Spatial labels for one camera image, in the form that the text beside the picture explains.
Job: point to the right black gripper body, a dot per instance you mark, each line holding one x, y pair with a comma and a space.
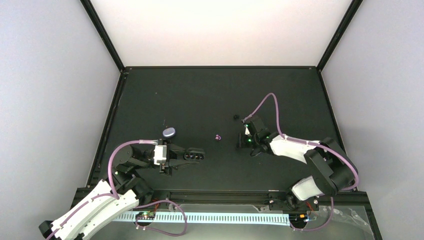
247, 143

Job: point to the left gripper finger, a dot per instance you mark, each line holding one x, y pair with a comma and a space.
182, 163
182, 151

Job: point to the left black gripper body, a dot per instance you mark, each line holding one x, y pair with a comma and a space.
164, 168

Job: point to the lilac earbud charging case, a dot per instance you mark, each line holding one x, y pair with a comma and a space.
169, 132

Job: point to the black earbud holder insert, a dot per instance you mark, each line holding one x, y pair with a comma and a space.
199, 156

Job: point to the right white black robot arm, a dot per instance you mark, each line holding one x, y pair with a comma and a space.
331, 170

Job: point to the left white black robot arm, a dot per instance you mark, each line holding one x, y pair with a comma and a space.
123, 190

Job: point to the left electronics board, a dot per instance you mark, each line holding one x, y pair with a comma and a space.
145, 216

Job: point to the electronics board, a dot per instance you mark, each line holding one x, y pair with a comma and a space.
302, 217
145, 216

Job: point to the right electronics board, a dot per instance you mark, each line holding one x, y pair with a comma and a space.
302, 217

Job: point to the clear plastic sheet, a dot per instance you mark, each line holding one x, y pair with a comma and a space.
337, 222

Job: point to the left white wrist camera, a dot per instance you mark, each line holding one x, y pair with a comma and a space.
160, 154

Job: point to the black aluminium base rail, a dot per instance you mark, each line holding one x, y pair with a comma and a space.
244, 197

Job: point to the white slotted cable duct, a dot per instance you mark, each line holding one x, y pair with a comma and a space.
277, 219

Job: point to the left black frame post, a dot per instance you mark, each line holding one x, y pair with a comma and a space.
102, 32

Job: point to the black frame post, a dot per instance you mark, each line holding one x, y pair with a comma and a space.
339, 32
102, 32

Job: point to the right black frame post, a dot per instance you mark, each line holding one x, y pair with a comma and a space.
339, 32

